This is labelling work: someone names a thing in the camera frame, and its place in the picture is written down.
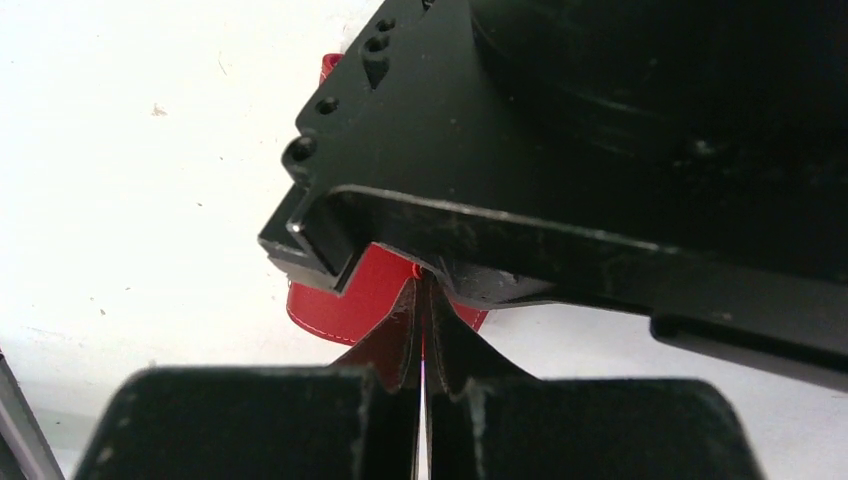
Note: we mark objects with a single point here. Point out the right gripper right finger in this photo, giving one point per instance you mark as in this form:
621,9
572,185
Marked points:
487,418

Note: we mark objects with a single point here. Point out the red card holder wallet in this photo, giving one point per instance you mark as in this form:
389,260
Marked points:
369,298

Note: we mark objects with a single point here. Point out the aluminium frame rail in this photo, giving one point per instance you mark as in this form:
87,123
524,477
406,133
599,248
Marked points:
25,452

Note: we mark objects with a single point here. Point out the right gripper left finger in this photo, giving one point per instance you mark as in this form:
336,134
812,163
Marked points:
355,418

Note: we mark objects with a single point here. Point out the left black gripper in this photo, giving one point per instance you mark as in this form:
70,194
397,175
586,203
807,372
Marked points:
681,160

